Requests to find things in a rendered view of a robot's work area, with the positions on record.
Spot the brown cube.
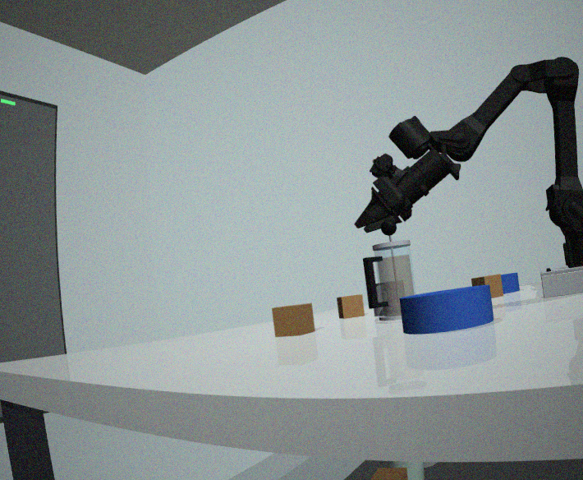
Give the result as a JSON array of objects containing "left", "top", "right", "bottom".
[
  {"left": 272, "top": 303, "right": 315, "bottom": 337},
  {"left": 337, "top": 294, "right": 365, "bottom": 319},
  {"left": 370, "top": 468, "right": 408, "bottom": 480},
  {"left": 471, "top": 274, "right": 503, "bottom": 298}
]

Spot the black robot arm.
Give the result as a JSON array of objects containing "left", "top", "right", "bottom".
[{"left": 370, "top": 57, "right": 583, "bottom": 268}]

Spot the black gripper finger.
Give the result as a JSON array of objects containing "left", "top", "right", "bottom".
[
  {"left": 364, "top": 212, "right": 402, "bottom": 233},
  {"left": 354, "top": 187, "right": 395, "bottom": 228}
]

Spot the blue cylinder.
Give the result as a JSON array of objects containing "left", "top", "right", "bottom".
[
  {"left": 399, "top": 285, "right": 493, "bottom": 335},
  {"left": 501, "top": 273, "right": 520, "bottom": 294}
]

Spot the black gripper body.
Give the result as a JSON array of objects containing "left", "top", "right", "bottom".
[{"left": 373, "top": 165, "right": 432, "bottom": 222}]

